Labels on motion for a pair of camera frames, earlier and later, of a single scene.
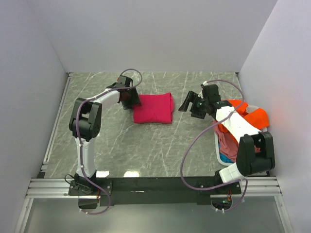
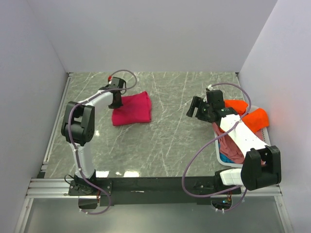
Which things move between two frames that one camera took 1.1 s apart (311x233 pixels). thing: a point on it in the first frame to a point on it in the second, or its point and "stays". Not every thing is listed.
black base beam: (154, 191) stays
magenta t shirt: (154, 108) to (136, 108)
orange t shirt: (258, 117) stays
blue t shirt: (223, 157) stays
